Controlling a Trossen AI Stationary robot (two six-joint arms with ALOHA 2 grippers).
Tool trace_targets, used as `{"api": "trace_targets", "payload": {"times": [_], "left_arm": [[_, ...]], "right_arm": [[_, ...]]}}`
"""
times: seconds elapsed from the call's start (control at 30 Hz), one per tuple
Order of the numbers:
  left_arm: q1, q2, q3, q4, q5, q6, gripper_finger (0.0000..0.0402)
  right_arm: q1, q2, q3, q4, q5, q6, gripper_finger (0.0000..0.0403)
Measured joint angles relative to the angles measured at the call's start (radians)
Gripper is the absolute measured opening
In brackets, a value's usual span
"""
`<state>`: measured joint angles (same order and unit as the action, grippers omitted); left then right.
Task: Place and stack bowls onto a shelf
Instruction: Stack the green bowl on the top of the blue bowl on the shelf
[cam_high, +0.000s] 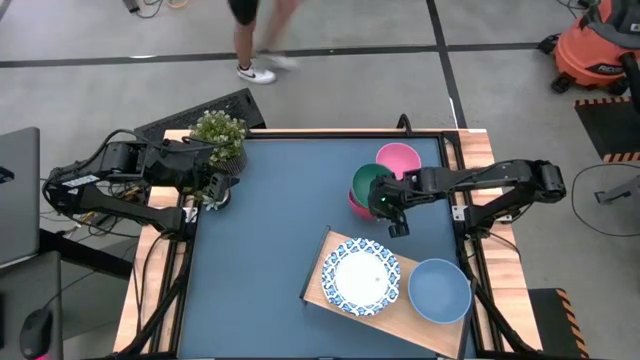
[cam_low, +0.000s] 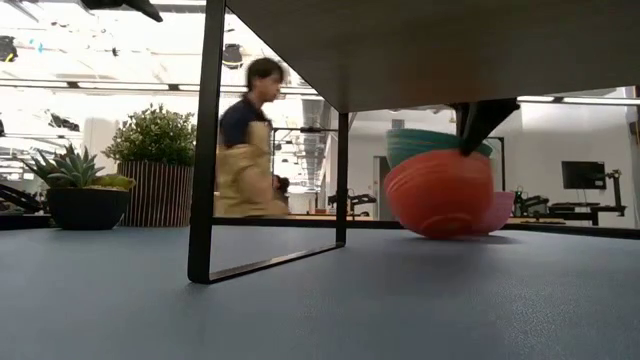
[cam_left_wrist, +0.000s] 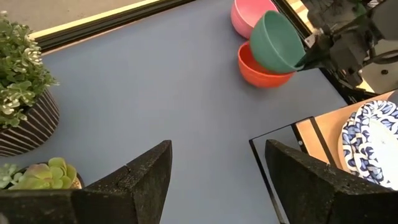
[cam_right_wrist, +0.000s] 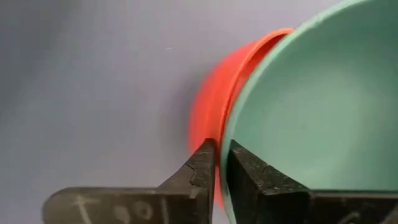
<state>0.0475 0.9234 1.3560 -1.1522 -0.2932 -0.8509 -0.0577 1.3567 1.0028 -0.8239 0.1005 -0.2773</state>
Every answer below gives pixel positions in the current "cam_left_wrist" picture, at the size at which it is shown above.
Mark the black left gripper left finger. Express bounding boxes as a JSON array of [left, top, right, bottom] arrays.
[[0, 139, 173, 224]]

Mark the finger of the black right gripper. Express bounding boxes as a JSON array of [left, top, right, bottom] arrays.
[[297, 43, 332, 70], [306, 26, 331, 47]]

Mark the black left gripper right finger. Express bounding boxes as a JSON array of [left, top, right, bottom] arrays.
[[264, 139, 398, 224]]

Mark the green bowl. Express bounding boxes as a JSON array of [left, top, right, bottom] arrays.
[[249, 10, 307, 75]]

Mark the blue patterned white plate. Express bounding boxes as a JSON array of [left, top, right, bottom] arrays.
[[354, 100, 398, 191], [338, 111, 369, 183]]

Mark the pink bowl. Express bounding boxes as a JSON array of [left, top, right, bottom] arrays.
[[230, 0, 279, 40]]

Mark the orange bowl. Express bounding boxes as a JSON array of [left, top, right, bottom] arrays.
[[238, 41, 295, 89]]

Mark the small succulent in pot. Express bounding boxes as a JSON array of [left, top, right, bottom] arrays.
[[0, 157, 85, 191]]

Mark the blue table mat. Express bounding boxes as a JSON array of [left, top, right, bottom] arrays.
[[0, 0, 348, 224]]

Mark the flowering plant in striped pot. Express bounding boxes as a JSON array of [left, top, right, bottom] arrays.
[[0, 11, 60, 157]]

